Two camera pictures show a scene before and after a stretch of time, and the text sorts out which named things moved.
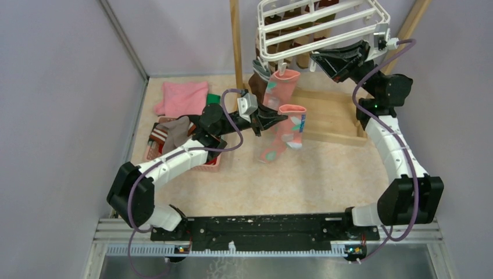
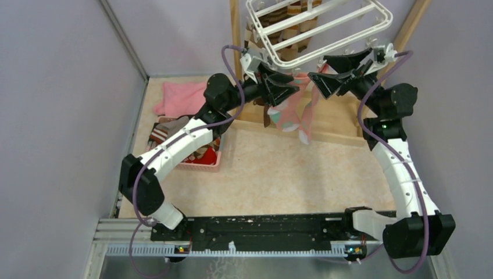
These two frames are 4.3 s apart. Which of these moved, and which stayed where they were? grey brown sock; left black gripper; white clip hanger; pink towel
Moved: left black gripper; white clip hanger
Stayed: pink towel; grey brown sock
